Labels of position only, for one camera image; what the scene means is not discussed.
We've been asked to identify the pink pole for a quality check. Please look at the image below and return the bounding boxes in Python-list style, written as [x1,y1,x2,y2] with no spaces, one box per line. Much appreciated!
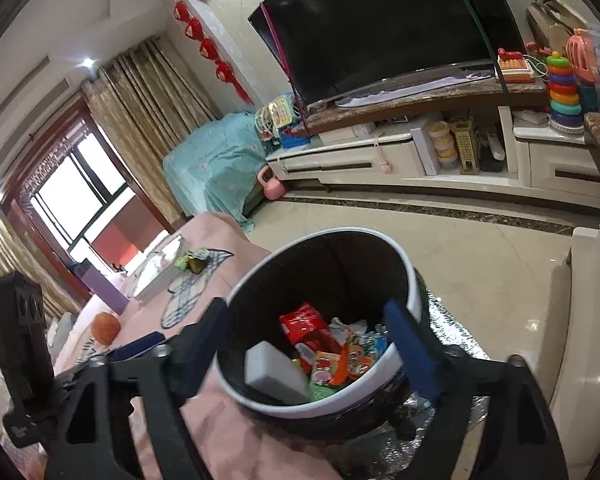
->
[260,4,312,137]

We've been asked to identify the beige patterned curtain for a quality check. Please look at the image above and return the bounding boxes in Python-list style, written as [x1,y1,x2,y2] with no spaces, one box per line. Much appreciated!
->
[0,195,81,316]
[82,37,221,231]

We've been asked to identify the black white-rimmed trash bin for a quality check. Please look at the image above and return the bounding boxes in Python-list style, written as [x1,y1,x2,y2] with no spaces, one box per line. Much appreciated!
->
[214,227,423,443]

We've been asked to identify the pink kettlebell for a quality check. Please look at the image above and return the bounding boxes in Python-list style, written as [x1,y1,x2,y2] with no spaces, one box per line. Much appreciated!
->
[257,166,289,202]

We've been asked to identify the teal cloth covered armchair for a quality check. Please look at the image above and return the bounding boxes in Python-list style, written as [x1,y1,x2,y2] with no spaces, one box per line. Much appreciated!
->
[162,112,271,233]

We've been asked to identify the red snack packet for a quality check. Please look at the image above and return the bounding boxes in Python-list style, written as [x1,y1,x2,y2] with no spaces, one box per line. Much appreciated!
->
[279,302,345,357]

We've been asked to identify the balcony window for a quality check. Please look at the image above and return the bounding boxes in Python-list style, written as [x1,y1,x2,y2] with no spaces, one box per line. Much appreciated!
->
[0,110,171,281]

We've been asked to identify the orange pink toy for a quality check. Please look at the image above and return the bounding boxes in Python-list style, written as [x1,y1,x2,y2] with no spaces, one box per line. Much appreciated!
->
[565,27,600,86]

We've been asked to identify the pink cabinet safety strap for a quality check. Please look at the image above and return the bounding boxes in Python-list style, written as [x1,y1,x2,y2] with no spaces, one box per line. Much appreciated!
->
[374,135,392,173]

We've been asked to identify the dark green hoop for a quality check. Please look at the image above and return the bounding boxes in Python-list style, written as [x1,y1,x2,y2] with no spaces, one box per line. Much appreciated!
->
[432,0,511,98]

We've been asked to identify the colourful activity toy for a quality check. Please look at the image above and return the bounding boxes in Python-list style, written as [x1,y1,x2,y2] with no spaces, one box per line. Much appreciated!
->
[267,96,296,128]

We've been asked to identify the pink blanket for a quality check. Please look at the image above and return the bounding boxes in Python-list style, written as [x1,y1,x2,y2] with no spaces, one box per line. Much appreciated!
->
[45,212,341,480]

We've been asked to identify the red toy telephone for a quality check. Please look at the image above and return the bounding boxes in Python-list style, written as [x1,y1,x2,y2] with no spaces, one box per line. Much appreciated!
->
[496,47,536,83]

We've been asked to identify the white ring baby toy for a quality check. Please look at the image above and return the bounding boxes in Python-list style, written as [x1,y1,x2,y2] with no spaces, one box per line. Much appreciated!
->
[255,102,276,141]

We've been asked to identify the brown paper bag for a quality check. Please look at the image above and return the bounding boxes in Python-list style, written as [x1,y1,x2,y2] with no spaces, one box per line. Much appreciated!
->
[525,0,588,56]

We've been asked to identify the red lantern string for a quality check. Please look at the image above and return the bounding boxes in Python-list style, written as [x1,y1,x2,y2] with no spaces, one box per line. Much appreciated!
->
[174,0,253,106]

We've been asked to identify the blue toy cash register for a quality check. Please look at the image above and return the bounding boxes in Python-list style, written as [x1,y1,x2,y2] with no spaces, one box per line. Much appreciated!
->
[279,127,313,150]

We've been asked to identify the white cloth under television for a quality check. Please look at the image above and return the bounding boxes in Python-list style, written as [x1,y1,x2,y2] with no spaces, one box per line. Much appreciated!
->
[335,72,492,110]

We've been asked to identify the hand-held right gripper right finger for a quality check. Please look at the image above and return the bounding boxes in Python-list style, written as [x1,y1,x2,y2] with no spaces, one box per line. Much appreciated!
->
[382,300,571,480]

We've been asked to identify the rainbow ring stacker toy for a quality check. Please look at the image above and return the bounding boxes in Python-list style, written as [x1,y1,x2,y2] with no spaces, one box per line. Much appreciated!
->
[546,52,586,133]

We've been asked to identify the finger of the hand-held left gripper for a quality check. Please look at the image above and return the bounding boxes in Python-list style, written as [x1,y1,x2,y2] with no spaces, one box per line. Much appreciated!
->
[111,332,168,362]

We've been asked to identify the green gold snack bag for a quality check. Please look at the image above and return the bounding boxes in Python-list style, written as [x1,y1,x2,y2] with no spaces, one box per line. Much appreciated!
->
[174,247,210,275]

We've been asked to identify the white foam block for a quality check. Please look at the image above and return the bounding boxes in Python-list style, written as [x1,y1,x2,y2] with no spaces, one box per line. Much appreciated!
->
[244,341,312,404]

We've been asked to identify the black flat television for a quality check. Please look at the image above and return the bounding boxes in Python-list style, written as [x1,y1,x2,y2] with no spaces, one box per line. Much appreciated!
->
[247,0,526,111]

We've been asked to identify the white television cabinet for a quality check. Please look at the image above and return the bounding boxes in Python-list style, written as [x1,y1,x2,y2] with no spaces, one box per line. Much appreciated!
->
[265,77,600,211]

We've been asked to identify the yellow stacked containers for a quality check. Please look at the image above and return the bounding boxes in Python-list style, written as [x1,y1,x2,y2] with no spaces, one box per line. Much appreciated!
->
[427,121,458,165]

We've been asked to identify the purple drink bottle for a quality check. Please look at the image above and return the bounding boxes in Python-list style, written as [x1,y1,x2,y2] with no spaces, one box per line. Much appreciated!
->
[82,262,131,313]

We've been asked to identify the green orange snack packet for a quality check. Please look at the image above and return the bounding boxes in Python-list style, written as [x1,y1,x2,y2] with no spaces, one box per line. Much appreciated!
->
[311,351,350,387]

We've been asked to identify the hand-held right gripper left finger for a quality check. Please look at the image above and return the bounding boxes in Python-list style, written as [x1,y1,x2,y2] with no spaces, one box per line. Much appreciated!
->
[44,297,228,480]

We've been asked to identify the green picture book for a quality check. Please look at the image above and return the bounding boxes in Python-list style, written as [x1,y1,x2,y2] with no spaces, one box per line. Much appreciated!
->
[130,247,181,303]

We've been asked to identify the orange fruit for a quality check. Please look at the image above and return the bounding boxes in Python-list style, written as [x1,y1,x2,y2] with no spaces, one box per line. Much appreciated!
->
[91,312,122,347]

